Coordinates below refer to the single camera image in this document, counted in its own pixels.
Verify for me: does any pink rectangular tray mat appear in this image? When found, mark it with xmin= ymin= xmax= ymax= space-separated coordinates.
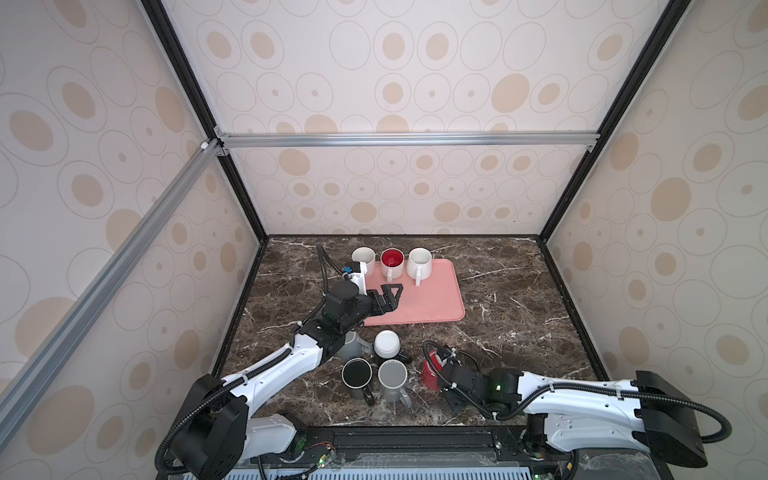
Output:
xmin=365 ymin=259 xmax=465 ymax=326

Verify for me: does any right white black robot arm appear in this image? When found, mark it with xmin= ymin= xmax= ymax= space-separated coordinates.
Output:
xmin=424 ymin=346 xmax=733 ymax=468

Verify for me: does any left black corner post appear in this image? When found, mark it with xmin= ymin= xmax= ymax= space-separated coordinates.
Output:
xmin=139 ymin=0 xmax=269 ymax=244

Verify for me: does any black mug white rim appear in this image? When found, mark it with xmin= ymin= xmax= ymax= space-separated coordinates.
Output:
xmin=341 ymin=358 xmax=376 ymax=406

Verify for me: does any grey mug back row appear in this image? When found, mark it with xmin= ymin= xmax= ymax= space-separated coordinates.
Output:
xmin=336 ymin=331 xmax=373 ymax=362

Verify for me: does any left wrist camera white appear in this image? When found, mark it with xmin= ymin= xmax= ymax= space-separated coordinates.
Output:
xmin=343 ymin=261 xmax=368 ymax=295

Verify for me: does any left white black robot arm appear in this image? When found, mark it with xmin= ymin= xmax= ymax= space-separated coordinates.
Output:
xmin=154 ymin=279 xmax=404 ymax=479

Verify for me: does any grey mug front row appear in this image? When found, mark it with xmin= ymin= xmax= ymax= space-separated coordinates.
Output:
xmin=378 ymin=359 xmax=412 ymax=409

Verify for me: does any black corner post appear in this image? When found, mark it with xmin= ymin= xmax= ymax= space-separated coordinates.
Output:
xmin=139 ymin=0 xmax=269 ymax=244
xmin=538 ymin=0 xmax=692 ymax=246

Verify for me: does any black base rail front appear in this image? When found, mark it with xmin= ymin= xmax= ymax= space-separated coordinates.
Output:
xmin=155 ymin=424 xmax=673 ymax=480

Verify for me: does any white ribbed-bottom mug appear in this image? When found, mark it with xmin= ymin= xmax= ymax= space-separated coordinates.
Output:
xmin=406 ymin=247 xmax=434 ymax=287

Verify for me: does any cream mug red inside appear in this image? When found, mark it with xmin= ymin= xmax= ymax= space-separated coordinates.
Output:
xmin=380 ymin=248 xmax=405 ymax=283

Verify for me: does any pale pink mug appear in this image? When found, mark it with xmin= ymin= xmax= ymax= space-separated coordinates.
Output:
xmin=352 ymin=247 xmax=376 ymax=277

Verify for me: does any left slanted aluminium bar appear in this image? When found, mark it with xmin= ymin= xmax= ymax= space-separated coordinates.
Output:
xmin=1 ymin=138 xmax=222 ymax=449

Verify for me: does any grey mug row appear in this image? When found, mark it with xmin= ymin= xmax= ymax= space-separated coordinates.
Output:
xmin=378 ymin=359 xmax=412 ymax=409
xmin=336 ymin=331 xmax=373 ymax=362

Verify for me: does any horizontal aluminium frame bar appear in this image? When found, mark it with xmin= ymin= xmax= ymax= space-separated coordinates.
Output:
xmin=220 ymin=131 xmax=600 ymax=148

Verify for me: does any white mug black handle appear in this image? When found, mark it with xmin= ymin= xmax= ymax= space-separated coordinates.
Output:
xmin=373 ymin=330 xmax=413 ymax=364

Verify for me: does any right black corner post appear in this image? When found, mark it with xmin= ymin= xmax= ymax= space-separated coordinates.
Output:
xmin=538 ymin=0 xmax=692 ymax=246

